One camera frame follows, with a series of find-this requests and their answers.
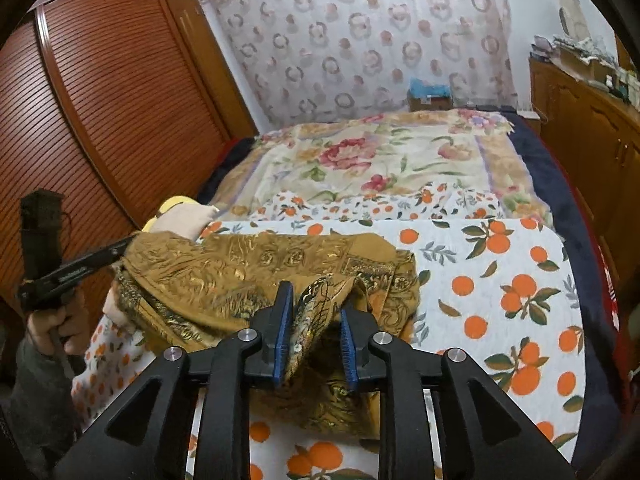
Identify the person's left hand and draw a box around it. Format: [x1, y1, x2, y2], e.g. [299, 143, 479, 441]
[26, 287, 92, 362]

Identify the cardboard box with blue top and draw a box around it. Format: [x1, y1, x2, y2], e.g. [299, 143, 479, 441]
[406, 77, 454, 113]

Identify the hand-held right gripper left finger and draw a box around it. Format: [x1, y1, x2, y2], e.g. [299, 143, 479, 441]
[52, 280, 296, 480]

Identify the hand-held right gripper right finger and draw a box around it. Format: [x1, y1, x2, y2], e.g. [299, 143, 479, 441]
[340, 308, 576, 480]

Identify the beige pillow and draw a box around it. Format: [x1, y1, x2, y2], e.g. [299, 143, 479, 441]
[150, 203, 222, 242]

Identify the navy bed cover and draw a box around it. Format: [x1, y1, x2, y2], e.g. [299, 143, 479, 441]
[195, 107, 626, 471]

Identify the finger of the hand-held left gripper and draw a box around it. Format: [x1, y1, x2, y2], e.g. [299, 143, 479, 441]
[47, 236, 137, 286]

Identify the wooden louvered wardrobe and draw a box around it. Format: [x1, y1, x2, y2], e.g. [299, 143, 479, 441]
[0, 0, 261, 321]

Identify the floral beige blanket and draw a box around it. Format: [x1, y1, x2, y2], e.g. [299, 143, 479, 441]
[212, 109, 553, 226]

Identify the person's left forearm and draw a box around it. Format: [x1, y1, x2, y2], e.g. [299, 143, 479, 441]
[0, 330, 90, 480]

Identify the pink ring-patterned curtain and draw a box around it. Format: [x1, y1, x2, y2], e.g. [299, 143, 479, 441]
[200, 0, 518, 131]

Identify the white orange-print quilt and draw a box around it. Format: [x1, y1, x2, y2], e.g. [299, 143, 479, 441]
[70, 187, 587, 480]

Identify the wooden cabinet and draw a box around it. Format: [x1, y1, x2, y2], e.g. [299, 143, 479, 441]
[529, 57, 640, 311]

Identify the pile of assorted clutter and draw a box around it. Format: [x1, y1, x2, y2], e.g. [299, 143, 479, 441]
[530, 32, 640, 108]

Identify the brown gold patterned cloth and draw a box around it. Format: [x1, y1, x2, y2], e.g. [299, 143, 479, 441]
[112, 232, 422, 441]

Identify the red bed sheet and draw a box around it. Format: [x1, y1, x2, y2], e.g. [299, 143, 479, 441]
[584, 210, 622, 323]

